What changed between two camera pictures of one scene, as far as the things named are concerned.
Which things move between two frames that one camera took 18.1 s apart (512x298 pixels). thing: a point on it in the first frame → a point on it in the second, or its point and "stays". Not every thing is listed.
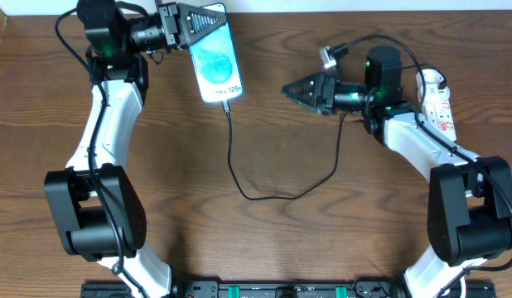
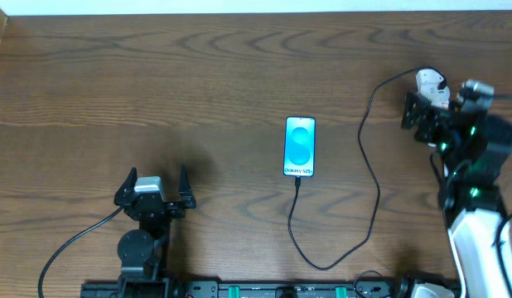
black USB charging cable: (225, 111) → (297, 179)
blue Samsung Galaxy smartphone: (215, 64) → (299, 146)
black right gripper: (326, 93) → (422, 117)
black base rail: (372, 288) stays
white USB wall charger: (432, 94) stays
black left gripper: (171, 26) → (152, 204)
